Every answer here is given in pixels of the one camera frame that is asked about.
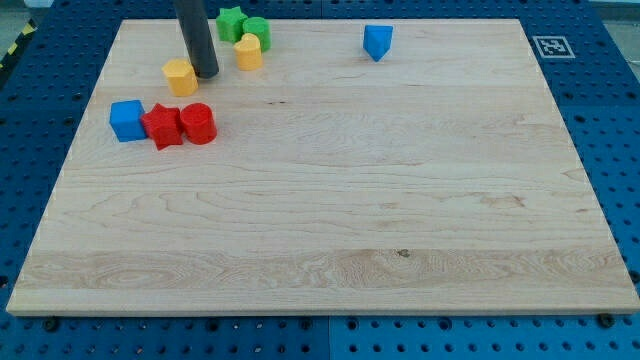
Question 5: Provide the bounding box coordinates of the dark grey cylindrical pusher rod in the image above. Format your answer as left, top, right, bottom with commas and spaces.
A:
173, 0, 219, 79

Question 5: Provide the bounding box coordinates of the black bolt left front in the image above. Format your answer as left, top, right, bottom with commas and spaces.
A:
42, 317, 60, 333

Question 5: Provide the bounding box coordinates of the red cylinder block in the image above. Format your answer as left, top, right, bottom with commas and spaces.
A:
180, 103, 217, 145

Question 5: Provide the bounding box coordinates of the yellow heart block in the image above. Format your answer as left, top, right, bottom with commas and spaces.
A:
233, 33, 263, 71

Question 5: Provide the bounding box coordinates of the white fiducial marker tag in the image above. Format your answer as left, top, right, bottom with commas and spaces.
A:
533, 35, 575, 59

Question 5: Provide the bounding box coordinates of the red star block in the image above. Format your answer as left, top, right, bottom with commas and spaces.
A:
141, 103, 183, 150

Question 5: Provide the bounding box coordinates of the black bolt right front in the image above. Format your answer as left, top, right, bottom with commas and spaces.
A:
597, 313, 616, 329

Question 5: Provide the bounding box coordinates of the light wooden board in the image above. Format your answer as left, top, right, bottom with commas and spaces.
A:
7, 19, 639, 317

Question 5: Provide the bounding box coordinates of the yellow hexagon block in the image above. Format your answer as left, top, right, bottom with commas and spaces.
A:
161, 58, 198, 97

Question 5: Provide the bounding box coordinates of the green star block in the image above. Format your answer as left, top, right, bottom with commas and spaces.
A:
216, 6, 248, 43

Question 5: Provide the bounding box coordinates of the blue cube block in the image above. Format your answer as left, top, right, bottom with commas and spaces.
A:
109, 100, 147, 142

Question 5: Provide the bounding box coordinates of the black bolt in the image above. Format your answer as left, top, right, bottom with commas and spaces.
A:
42, 317, 60, 333
597, 313, 616, 329

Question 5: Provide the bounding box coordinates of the green cylinder block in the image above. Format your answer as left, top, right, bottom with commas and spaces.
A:
243, 17, 271, 52

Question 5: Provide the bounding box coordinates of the blue triangular prism block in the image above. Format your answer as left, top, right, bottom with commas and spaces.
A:
363, 24, 393, 62

